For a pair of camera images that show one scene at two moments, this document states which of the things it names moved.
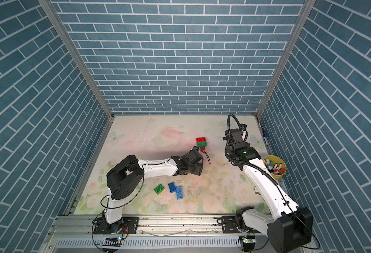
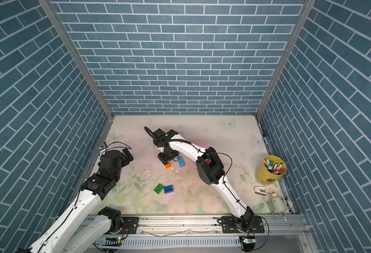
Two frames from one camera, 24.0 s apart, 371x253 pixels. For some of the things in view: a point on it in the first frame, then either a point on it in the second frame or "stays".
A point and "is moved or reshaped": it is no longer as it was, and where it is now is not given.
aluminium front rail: (183, 225) stays
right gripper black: (246, 145) → (163, 159)
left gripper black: (199, 168) → (125, 160)
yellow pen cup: (275, 166) stays
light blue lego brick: (179, 192) is moved or reshaped
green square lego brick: (159, 188) stays
